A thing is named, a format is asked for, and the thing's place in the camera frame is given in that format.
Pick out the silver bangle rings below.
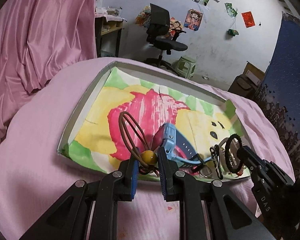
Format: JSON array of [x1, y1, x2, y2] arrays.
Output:
[[198, 164, 216, 179]]

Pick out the cardboard boxes by wall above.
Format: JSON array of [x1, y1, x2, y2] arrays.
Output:
[[228, 61, 265, 100]]

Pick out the black claw hair clip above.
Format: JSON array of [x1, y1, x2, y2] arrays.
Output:
[[210, 145, 223, 180]]

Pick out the pink satin curtain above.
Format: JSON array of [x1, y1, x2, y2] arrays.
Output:
[[0, 0, 96, 143]]

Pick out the colourful drawing paper liner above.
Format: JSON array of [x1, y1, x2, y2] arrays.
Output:
[[61, 67, 248, 182]]

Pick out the black hair tie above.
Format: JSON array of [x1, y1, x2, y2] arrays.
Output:
[[224, 134, 244, 173]]

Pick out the pink bed quilt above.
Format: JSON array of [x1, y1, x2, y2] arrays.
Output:
[[0, 58, 294, 239]]

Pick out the blue smart watch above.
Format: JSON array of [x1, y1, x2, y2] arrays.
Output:
[[151, 122, 205, 173]]

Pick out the green hanging ornament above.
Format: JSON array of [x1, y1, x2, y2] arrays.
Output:
[[227, 29, 239, 37]]

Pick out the cartoon glasses poster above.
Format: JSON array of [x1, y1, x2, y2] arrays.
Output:
[[169, 17, 186, 38]]

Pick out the blue starry fabric panel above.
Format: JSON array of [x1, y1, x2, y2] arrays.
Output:
[[254, 13, 300, 179]]

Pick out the green plastic stool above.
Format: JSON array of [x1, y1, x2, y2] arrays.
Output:
[[173, 55, 196, 79]]

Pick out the brown hair tie yellow bead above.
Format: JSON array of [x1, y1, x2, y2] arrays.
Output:
[[119, 111, 159, 177]]

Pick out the grey shallow cardboard box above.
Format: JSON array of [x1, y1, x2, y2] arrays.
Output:
[[56, 60, 251, 183]]

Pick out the wooden desk shelf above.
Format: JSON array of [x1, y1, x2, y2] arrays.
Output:
[[94, 13, 127, 57]]

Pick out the red paper square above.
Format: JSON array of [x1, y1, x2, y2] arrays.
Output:
[[241, 11, 255, 28]]

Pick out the black office chair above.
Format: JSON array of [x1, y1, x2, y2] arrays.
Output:
[[144, 3, 188, 73]]

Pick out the anime character poster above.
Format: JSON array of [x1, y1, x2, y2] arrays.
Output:
[[184, 9, 203, 31]]

